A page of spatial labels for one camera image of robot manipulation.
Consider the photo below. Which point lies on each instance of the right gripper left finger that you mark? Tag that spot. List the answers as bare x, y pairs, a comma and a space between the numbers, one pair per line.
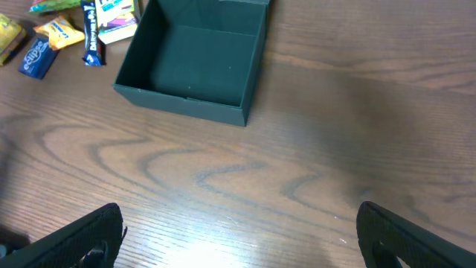
91, 241

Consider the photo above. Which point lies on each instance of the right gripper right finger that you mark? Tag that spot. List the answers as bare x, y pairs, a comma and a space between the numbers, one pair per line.
388, 240

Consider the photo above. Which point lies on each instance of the small orange snack packet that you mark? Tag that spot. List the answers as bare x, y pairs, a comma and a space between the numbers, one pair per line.
60, 33

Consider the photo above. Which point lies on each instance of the black gift box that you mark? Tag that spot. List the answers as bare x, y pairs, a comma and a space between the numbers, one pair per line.
199, 58

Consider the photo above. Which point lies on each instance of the green Pretz snack box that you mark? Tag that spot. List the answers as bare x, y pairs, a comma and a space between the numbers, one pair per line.
117, 19

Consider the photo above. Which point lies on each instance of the yellow Mentos gum bottle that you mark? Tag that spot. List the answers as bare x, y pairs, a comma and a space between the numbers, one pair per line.
12, 34

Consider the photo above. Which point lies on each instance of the Haribo gummy candy bag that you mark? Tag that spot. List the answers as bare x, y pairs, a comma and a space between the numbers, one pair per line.
47, 6

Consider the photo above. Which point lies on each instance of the blue Eclipse gum pack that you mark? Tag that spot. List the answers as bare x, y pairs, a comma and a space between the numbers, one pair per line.
38, 59

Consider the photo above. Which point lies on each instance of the dark blue chocolate bar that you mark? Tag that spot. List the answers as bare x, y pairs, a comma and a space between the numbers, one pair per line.
93, 55

